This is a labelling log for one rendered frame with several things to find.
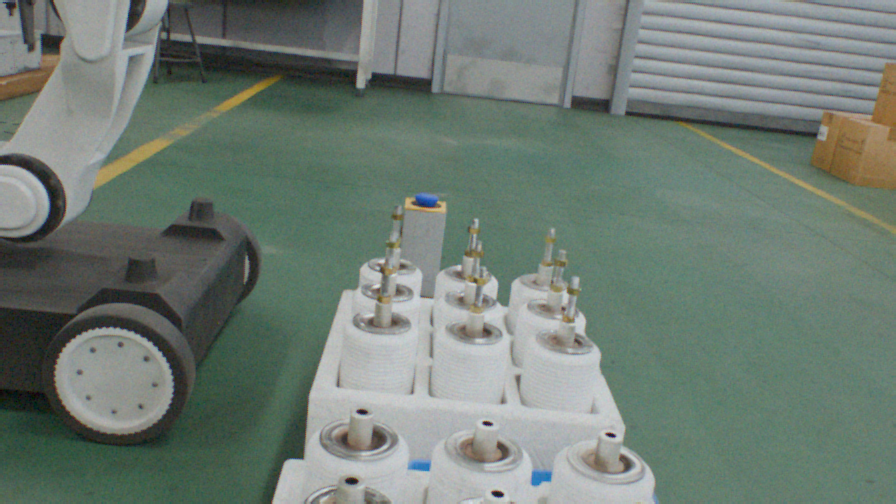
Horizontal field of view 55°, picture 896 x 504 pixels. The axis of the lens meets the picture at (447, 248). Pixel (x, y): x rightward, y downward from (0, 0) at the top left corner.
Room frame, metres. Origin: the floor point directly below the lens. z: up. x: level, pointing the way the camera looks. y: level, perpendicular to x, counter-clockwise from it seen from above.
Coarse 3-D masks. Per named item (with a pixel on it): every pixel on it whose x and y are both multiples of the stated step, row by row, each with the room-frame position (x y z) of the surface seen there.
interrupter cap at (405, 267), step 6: (378, 258) 1.28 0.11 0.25; (384, 258) 1.29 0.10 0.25; (372, 264) 1.25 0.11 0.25; (378, 264) 1.25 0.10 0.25; (402, 264) 1.27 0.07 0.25; (408, 264) 1.27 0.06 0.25; (378, 270) 1.22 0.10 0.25; (402, 270) 1.24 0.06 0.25; (408, 270) 1.24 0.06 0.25; (414, 270) 1.24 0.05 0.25
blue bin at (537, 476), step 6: (414, 462) 0.92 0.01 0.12; (420, 462) 0.92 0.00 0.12; (426, 462) 0.92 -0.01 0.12; (408, 468) 0.90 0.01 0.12; (414, 468) 0.91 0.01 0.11; (420, 468) 0.92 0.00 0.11; (426, 468) 0.92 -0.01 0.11; (534, 474) 0.93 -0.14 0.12; (540, 474) 0.93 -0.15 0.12; (546, 474) 0.93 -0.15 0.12; (534, 480) 0.93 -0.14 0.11; (540, 480) 0.93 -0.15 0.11; (546, 480) 0.93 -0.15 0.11; (534, 486) 0.93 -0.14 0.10; (654, 498) 0.90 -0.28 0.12
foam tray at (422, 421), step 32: (416, 352) 1.13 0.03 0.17; (320, 384) 0.97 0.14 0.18; (416, 384) 1.00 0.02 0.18; (512, 384) 1.04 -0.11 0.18; (320, 416) 0.94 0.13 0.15; (384, 416) 0.94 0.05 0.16; (416, 416) 0.94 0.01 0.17; (448, 416) 0.95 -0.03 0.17; (480, 416) 0.95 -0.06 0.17; (512, 416) 0.95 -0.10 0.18; (544, 416) 0.96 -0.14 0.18; (576, 416) 0.97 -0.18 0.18; (608, 416) 0.98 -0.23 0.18; (416, 448) 0.94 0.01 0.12; (544, 448) 0.95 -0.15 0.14
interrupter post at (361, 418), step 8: (360, 408) 0.73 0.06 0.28; (368, 408) 0.73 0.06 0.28; (352, 416) 0.71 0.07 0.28; (360, 416) 0.71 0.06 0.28; (368, 416) 0.71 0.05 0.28; (352, 424) 0.71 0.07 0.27; (360, 424) 0.71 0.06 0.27; (368, 424) 0.71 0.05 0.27; (352, 432) 0.71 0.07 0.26; (360, 432) 0.71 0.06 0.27; (368, 432) 0.71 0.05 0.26; (352, 440) 0.71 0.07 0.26; (360, 440) 0.71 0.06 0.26; (368, 440) 0.71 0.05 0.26
